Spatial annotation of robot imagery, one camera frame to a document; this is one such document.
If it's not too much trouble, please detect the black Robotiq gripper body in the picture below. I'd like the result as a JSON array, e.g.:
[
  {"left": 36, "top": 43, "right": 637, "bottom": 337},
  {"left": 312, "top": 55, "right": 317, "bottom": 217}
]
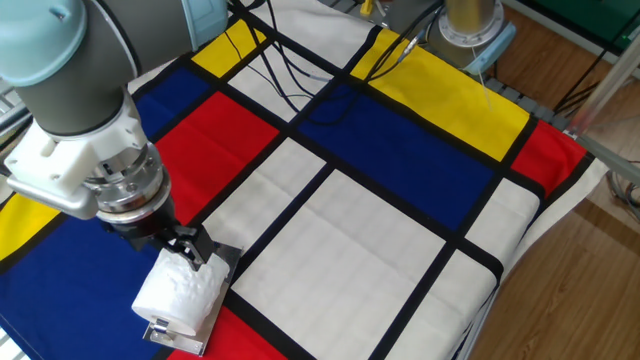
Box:
[{"left": 98, "top": 192, "right": 177, "bottom": 252}]

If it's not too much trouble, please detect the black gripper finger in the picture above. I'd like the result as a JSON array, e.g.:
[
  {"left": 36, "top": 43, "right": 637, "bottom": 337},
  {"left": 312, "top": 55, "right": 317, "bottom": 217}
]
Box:
[{"left": 166, "top": 224, "right": 217, "bottom": 272}]

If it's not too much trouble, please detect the white toilet paper roll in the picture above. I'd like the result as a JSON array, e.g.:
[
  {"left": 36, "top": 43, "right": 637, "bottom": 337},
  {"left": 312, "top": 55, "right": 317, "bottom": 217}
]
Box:
[{"left": 130, "top": 247, "right": 232, "bottom": 337}]

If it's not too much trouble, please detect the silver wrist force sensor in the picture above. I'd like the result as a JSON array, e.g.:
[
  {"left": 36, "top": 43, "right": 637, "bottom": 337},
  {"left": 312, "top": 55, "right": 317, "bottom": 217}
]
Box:
[{"left": 82, "top": 142, "right": 174, "bottom": 226}]

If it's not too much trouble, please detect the Mondrian pattern table cloth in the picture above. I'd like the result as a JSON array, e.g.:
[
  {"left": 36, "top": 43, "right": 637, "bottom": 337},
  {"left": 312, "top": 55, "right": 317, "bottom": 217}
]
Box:
[{"left": 0, "top": 0, "right": 609, "bottom": 360}]

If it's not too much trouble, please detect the green floor mat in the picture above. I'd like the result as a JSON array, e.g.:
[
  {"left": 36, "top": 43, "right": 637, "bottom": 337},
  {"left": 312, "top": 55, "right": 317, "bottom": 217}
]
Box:
[{"left": 529, "top": 0, "right": 640, "bottom": 51}]

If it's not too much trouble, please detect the silver vented camera box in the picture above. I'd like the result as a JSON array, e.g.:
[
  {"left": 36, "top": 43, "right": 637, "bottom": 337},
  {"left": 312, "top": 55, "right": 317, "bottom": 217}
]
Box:
[{"left": 5, "top": 172, "right": 101, "bottom": 221}]

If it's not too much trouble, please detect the white printed wrist bracket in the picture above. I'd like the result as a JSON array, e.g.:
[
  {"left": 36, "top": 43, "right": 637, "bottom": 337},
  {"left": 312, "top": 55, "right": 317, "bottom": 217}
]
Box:
[{"left": 3, "top": 92, "right": 151, "bottom": 197}]

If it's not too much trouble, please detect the black cable with silver ferrule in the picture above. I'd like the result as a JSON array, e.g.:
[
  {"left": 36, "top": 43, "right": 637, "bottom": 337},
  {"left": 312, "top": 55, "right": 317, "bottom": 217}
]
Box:
[{"left": 227, "top": 0, "right": 366, "bottom": 127}]

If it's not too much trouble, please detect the black cable with metal plug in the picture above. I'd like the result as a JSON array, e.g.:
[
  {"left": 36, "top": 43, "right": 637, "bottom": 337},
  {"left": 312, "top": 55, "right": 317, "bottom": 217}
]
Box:
[{"left": 362, "top": 0, "right": 447, "bottom": 84}]

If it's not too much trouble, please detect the aluminium frame rail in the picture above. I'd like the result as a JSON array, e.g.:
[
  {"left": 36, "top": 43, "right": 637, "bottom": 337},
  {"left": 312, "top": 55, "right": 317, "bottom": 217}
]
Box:
[{"left": 574, "top": 134, "right": 640, "bottom": 187}]

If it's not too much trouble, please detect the grey cable coil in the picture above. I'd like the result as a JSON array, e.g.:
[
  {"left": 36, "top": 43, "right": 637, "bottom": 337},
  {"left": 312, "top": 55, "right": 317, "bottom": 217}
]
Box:
[{"left": 605, "top": 159, "right": 640, "bottom": 224}]

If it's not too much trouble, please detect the aluminium frame post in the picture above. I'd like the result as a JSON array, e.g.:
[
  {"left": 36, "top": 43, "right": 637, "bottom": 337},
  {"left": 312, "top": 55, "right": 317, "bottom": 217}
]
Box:
[{"left": 567, "top": 44, "right": 640, "bottom": 137}]

